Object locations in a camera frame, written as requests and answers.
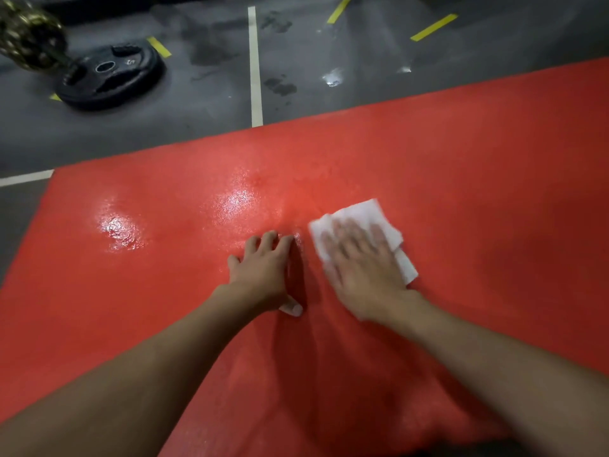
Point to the person's left hand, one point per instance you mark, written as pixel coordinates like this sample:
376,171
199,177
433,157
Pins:
259,273

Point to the person's right hand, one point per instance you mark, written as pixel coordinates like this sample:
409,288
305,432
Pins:
366,276

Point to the white wet wipe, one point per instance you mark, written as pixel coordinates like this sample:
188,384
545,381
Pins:
361,209

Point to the red mat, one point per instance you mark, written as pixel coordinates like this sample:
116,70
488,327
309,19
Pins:
476,185

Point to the person's left forearm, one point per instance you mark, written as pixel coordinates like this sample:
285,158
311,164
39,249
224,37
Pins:
119,380

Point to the person's right forearm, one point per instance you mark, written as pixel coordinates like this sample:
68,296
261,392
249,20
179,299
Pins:
514,376

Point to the black weight plate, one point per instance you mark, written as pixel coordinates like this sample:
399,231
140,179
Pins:
112,76

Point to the gold black dumbbell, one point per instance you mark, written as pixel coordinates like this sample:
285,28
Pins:
28,38

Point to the black gym machine frame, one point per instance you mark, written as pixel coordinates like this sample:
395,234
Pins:
119,7

